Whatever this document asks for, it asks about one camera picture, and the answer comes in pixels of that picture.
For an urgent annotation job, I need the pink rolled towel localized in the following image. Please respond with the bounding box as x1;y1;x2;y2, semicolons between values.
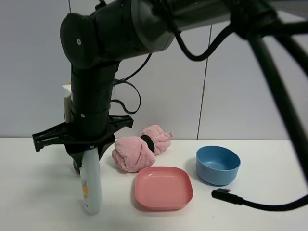
112;125;173;173

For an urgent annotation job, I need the blue plastic bowl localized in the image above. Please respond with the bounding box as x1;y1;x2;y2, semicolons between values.
195;146;241;186

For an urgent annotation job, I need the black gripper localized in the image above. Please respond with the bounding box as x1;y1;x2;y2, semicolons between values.
32;114;134;173

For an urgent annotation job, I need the black cable with connector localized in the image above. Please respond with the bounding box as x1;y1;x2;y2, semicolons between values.
173;4;308;212

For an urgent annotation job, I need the pink square plate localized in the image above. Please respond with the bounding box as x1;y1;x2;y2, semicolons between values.
134;166;193;211

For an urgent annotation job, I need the thin black cable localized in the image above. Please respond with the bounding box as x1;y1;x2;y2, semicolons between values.
110;52;153;115

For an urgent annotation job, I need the white lotion bottle blue cap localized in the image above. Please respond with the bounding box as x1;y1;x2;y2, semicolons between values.
79;148;102;215

